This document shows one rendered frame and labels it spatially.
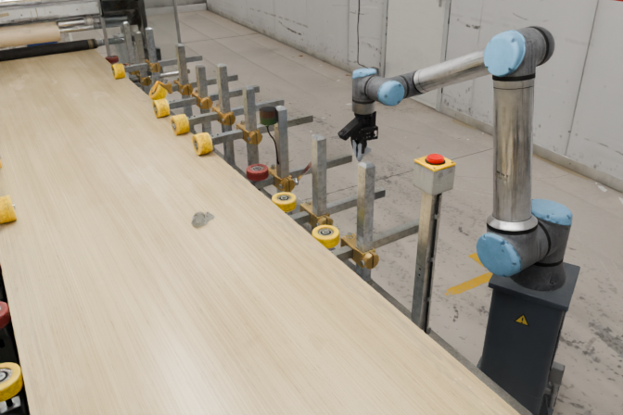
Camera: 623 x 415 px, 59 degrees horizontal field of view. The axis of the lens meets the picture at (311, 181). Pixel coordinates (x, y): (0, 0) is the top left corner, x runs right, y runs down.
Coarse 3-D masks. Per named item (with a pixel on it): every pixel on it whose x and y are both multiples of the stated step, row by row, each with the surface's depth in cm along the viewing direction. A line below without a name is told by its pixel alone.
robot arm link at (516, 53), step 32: (512, 32) 150; (512, 64) 148; (512, 96) 153; (512, 128) 156; (512, 160) 159; (512, 192) 163; (512, 224) 165; (480, 256) 174; (512, 256) 164; (544, 256) 175
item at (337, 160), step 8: (328, 160) 216; (336, 160) 217; (344, 160) 220; (296, 168) 211; (304, 168) 211; (328, 168) 217; (272, 176) 205; (296, 176) 210; (256, 184) 201; (264, 184) 203
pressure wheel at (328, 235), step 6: (318, 228) 163; (324, 228) 163; (330, 228) 163; (336, 228) 163; (312, 234) 160; (318, 234) 160; (324, 234) 160; (330, 234) 160; (336, 234) 159; (318, 240) 159; (324, 240) 158; (330, 240) 158; (336, 240) 159; (324, 246) 159; (330, 246) 159
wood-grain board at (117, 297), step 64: (64, 64) 339; (0, 128) 242; (64, 128) 241; (128, 128) 240; (0, 192) 188; (64, 192) 187; (128, 192) 187; (192, 192) 186; (256, 192) 185; (0, 256) 154; (64, 256) 153; (128, 256) 153; (192, 256) 152; (256, 256) 152; (320, 256) 151; (64, 320) 129; (128, 320) 129; (192, 320) 129; (256, 320) 128; (320, 320) 128; (384, 320) 128; (64, 384) 112; (128, 384) 112; (192, 384) 111; (256, 384) 111; (320, 384) 111; (384, 384) 111; (448, 384) 110
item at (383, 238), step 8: (408, 224) 180; (416, 224) 180; (384, 232) 177; (392, 232) 176; (400, 232) 177; (408, 232) 179; (416, 232) 181; (376, 240) 172; (384, 240) 174; (392, 240) 176; (344, 248) 168; (336, 256) 165; (344, 256) 167
